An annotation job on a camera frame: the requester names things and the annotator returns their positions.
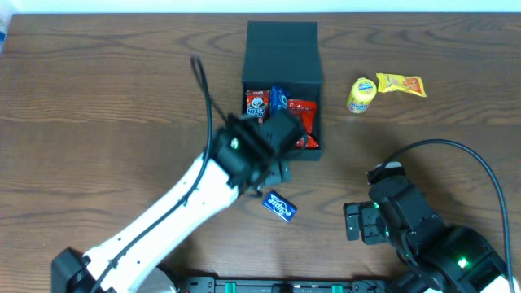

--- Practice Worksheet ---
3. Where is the red snack bag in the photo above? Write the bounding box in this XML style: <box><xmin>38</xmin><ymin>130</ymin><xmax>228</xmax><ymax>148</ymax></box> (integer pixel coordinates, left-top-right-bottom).
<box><xmin>287</xmin><ymin>99</ymin><xmax>319</xmax><ymax>149</ymax></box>

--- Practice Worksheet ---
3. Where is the dark green box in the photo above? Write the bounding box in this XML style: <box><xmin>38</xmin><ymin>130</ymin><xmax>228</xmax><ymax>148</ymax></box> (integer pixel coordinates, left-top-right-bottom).
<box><xmin>242</xmin><ymin>21</ymin><xmax>324</xmax><ymax>161</ymax></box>

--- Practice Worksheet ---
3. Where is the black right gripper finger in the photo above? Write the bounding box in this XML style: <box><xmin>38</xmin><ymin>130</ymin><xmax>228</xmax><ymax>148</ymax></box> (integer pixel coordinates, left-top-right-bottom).
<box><xmin>343</xmin><ymin>203</ymin><xmax>360</xmax><ymax>241</ymax></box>
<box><xmin>361</xmin><ymin>202</ymin><xmax>387</xmax><ymax>245</ymax></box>

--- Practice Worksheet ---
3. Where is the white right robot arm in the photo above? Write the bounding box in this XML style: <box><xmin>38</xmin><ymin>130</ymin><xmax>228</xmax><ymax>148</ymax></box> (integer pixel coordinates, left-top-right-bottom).
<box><xmin>344</xmin><ymin>175</ymin><xmax>518</xmax><ymax>292</ymax></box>

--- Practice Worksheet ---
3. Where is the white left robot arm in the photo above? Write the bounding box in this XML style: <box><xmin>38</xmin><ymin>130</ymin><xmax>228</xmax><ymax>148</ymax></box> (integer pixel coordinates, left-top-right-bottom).
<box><xmin>51</xmin><ymin>113</ymin><xmax>304</xmax><ymax>292</ymax></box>

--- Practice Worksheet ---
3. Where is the yellow orange snack packet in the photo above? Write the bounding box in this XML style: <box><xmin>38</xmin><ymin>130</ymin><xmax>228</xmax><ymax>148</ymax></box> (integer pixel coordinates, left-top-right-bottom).
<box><xmin>376</xmin><ymin>72</ymin><xmax>427</xmax><ymax>97</ymax></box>

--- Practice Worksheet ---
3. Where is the red Hello Panda box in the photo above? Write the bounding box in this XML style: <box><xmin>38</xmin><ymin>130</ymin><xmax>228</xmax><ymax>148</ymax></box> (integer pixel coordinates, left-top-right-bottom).
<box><xmin>246</xmin><ymin>90</ymin><xmax>270</xmax><ymax>125</ymax></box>

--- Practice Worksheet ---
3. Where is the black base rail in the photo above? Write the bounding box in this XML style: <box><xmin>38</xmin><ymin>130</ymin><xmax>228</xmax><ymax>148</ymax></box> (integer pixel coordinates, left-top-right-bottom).
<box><xmin>173</xmin><ymin>275</ymin><xmax>391</xmax><ymax>293</ymax></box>

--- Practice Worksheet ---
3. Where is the blue Oreo cookie pack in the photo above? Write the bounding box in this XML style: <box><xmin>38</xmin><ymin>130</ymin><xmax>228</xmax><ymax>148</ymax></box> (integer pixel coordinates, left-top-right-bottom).
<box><xmin>269</xmin><ymin>85</ymin><xmax>290</xmax><ymax>116</ymax></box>

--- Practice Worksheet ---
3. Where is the blue Eclipse mint tin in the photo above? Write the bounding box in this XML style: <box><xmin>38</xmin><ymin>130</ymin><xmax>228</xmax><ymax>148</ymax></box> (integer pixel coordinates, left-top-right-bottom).
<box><xmin>262</xmin><ymin>190</ymin><xmax>297</xmax><ymax>223</ymax></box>

